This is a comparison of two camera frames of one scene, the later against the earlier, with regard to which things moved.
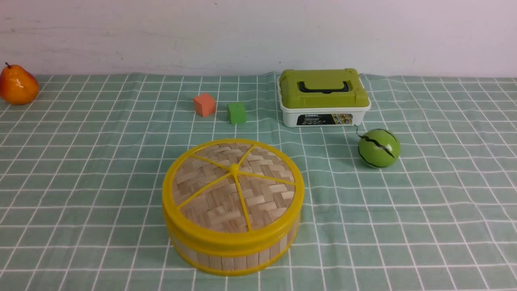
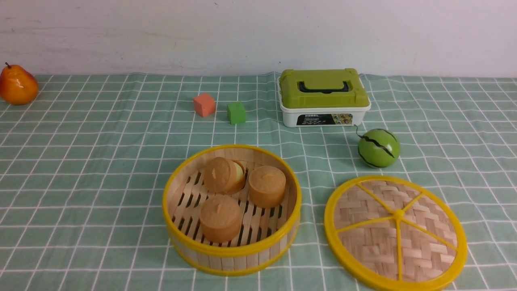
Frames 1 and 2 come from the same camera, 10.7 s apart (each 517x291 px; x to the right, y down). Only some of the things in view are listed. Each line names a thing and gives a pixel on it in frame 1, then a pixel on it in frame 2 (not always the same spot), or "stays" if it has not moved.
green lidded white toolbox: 322,98 stays
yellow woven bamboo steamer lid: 233,193 → 395,233
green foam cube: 236,112 stays
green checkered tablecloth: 83,164 stays
